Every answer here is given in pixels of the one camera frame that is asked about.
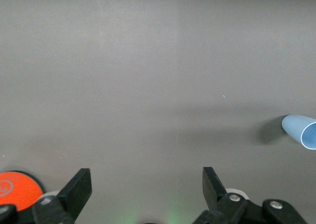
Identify light blue plastic cup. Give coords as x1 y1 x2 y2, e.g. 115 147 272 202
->
281 114 316 151

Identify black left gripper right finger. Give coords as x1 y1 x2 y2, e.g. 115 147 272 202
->
192 166 308 224

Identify orange cylindrical can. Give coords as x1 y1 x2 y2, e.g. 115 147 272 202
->
0 171 45 212

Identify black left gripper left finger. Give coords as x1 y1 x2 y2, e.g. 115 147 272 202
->
0 168 93 224

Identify dark grey table mat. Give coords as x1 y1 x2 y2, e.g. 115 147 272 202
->
0 0 316 224

